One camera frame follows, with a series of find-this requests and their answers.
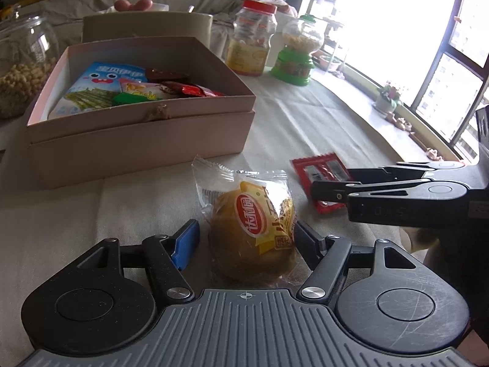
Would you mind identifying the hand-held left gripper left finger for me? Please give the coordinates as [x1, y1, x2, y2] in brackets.
[76, 219, 201, 302]

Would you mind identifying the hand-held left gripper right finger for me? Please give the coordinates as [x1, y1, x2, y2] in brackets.
[294, 222, 417, 306]

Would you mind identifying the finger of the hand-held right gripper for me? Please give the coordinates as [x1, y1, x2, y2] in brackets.
[310, 180, 470, 204]
[346, 161, 467, 182]

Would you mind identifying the bread bun packet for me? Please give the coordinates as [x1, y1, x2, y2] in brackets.
[191, 155, 299, 288]

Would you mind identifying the pink cardboard box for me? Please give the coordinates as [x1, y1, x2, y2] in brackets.
[26, 36, 257, 190]

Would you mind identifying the long red snack packet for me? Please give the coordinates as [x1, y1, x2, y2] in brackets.
[160, 80, 226, 98]

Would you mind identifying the green snack packet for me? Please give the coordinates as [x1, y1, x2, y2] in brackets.
[112, 92, 152, 106]

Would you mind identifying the orange yellow snack packet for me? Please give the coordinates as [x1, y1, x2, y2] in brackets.
[120, 78, 161, 100]

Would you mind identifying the maroon snack packet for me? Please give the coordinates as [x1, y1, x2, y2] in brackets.
[145, 67, 190, 83]

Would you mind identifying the blue white snack packet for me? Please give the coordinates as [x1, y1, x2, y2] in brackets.
[48, 62, 148, 119]

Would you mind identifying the person's right hand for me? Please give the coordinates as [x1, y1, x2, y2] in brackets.
[399, 226, 444, 255]

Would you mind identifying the potted flower plant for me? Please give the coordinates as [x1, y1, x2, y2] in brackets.
[372, 83, 404, 115]

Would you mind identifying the beige tablecloth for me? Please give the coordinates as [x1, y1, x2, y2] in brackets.
[0, 72, 461, 352]

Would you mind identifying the metal shoe rack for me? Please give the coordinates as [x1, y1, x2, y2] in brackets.
[311, 15, 347, 76]

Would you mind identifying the green gumball machine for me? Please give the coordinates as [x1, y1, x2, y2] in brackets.
[269, 14, 325, 86]

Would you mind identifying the plastic jar with red lid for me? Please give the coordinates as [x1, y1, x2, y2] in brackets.
[225, 0, 278, 76]

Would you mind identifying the pink white cloth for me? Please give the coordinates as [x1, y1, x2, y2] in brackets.
[260, 0, 299, 15]

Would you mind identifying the beige oval container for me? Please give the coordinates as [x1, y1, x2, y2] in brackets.
[82, 11, 214, 47]

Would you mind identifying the glass jar of nuts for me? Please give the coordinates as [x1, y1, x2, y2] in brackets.
[0, 8, 60, 119]

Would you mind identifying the dark window frame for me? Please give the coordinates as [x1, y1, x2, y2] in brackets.
[410, 0, 489, 157]

